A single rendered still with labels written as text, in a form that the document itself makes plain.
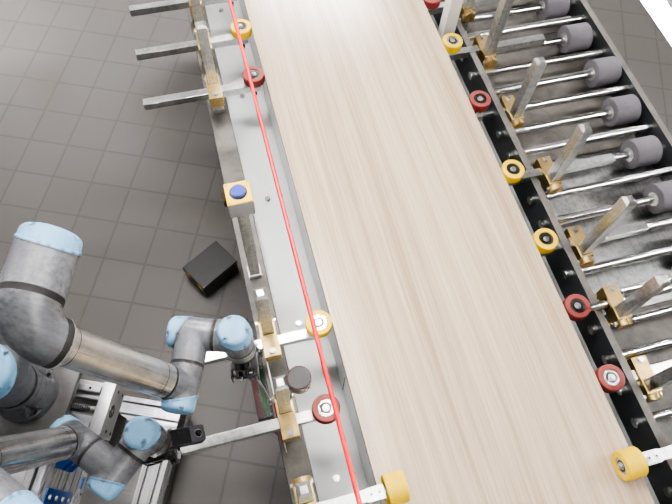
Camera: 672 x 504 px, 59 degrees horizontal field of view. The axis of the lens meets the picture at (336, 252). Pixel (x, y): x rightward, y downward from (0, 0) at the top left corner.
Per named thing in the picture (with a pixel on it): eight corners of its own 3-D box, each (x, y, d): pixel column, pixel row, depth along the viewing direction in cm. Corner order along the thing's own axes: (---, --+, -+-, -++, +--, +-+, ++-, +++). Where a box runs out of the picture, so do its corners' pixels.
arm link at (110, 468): (80, 476, 138) (113, 436, 142) (116, 505, 136) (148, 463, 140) (67, 472, 131) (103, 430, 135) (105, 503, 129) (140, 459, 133)
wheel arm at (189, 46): (138, 62, 230) (135, 54, 226) (137, 56, 232) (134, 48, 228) (248, 45, 236) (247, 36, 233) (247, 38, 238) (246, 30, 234)
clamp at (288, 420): (283, 443, 169) (282, 440, 164) (273, 397, 174) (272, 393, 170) (302, 438, 169) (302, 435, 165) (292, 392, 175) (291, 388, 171)
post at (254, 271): (249, 280, 204) (234, 214, 164) (246, 267, 206) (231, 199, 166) (262, 277, 204) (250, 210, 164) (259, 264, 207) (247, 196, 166)
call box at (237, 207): (231, 220, 164) (227, 205, 157) (226, 199, 167) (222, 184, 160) (256, 215, 165) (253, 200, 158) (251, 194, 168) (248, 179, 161)
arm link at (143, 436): (112, 438, 133) (138, 406, 136) (125, 445, 143) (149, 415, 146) (138, 458, 131) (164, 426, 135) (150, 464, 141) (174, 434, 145)
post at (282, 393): (283, 427, 186) (274, 390, 143) (280, 416, 187) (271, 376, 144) (293, 424, 186) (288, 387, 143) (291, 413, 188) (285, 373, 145)
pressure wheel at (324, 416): (315, 432, 172) (315, 425, 162) (309, 405, 176) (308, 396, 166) (341, 425, 174) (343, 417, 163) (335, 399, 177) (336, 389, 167)
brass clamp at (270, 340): (264, 363, 182) (263, 358, 177) (255, 322, 187) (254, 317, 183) (284, 358, 182) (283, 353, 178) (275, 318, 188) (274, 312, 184)
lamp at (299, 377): (292, 410, 162) (289, 391, 143) (287, 390, 164) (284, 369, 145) (312, 404, 163) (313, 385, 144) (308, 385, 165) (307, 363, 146)
